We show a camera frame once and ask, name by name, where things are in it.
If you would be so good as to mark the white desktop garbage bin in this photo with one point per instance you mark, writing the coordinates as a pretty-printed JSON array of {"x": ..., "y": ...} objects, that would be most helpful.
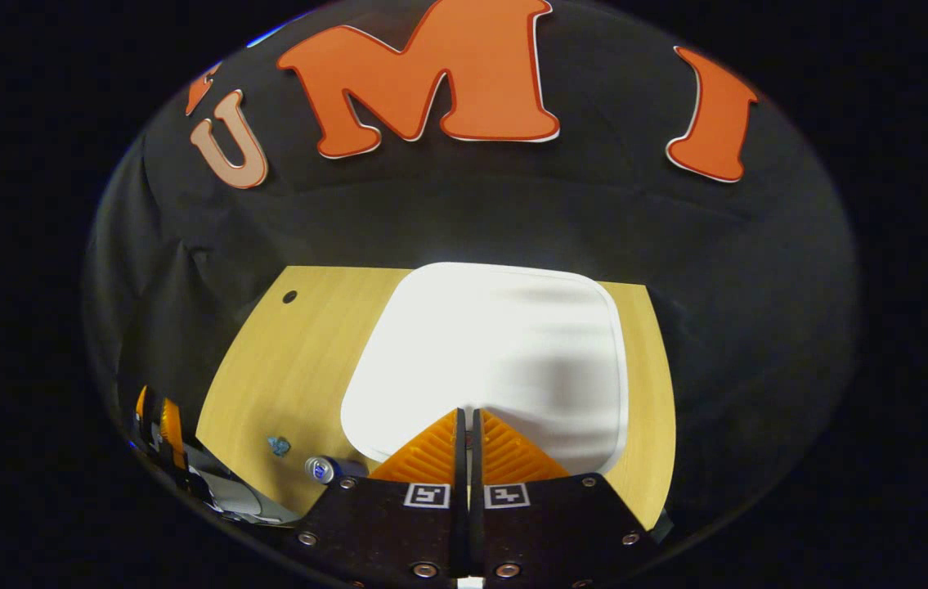
[{"x": 480, "y": 352}]

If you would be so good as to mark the blue paper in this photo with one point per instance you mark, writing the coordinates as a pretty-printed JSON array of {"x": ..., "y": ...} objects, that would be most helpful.
[{"x": 279, "y": 446}]

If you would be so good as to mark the wooden desktop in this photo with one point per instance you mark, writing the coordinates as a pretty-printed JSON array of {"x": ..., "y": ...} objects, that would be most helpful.
[{"x": 292, "y": 368}]

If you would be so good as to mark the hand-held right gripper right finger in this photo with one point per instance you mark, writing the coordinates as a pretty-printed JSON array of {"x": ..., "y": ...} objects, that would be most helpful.
[{"x": 545, "y": 532}]

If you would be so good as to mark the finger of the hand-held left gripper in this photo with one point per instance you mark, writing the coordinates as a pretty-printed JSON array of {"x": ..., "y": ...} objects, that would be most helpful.
[
  {"x": 141, "y": 405},
  {"x": 172, "y": 433}
]

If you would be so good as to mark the black backdrop cloth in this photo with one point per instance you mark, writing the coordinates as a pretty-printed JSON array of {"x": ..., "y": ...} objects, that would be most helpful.
[{"x": 472, "y": 213}]

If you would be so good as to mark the blue and silver pop can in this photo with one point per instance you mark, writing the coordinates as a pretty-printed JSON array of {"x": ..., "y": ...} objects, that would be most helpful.
[{"x": 325, "y": 469}]

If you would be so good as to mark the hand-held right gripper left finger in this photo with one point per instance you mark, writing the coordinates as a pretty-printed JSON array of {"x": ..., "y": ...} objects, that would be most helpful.
[{"x": 398, "y": 532}]

